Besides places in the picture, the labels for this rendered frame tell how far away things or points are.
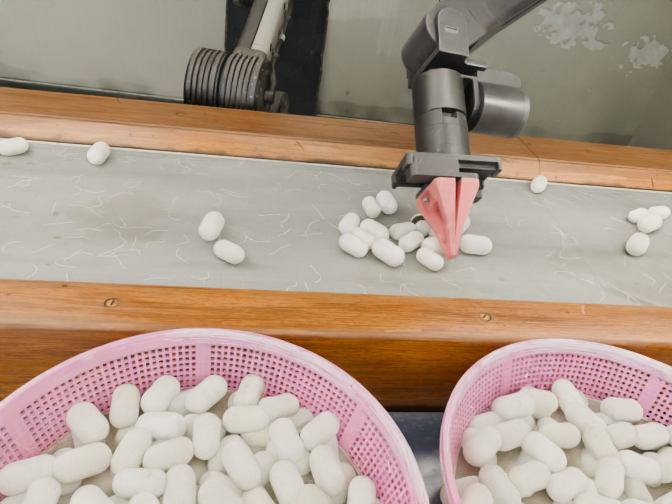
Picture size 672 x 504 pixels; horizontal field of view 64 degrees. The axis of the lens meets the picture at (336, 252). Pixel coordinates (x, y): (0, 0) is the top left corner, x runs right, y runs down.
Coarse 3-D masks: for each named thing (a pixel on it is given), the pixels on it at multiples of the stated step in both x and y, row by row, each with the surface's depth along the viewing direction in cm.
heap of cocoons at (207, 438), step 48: (240, 384) 40; (96, 432) 35; (144, 432) 35; (192, 432) 37; (240, 432) 37; (288, 432) 36; (336, 432) 38; (0, 480) 31; (48, 480) 31; (96, 480) 34; (144, 480) 32; (192, 480) 33; (240, 480) 33; (288, 480) 34; (336, 480) 34
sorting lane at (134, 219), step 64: (0, 192) 56; (64, 192) 58; (128, 192) 60; (192, 192) 62; (256, 192) 64; (320, 192) 66; (512, 192) 74; (576, 192) 77; (640, 192) 80; (0, 256) 48; (64, 256) 49; (128, 256) 50; (192, 256) 52; (256, 256) 53; (320, 256) 55; (512, 256) 60; (576, 256) 62; (640, 256) 64
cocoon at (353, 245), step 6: (348, 234) 55; (342, 240) 55; (348, 240) 55; (354, 240) 55; (360, 240) 55; (342, 246) 55; (348, 246) 55; (354, 246) 54; (360, 246) 54; (366, 246) 55; (348, 252) 55; (354, 252) 54; (360, 252) 54; (366, 252) 55
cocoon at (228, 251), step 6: (222, 240) 52; (216, 246) 51; (222, 246) 51; (228, 246) 51; (234, 246) 51; (216, 252) 51; (222, 252) 51; (228, 252) 51; (234, 252) 51; (240, 252) 51; (222, 258) 51; (228, 258) 51; (234, 258) 51; (240, 258) 51
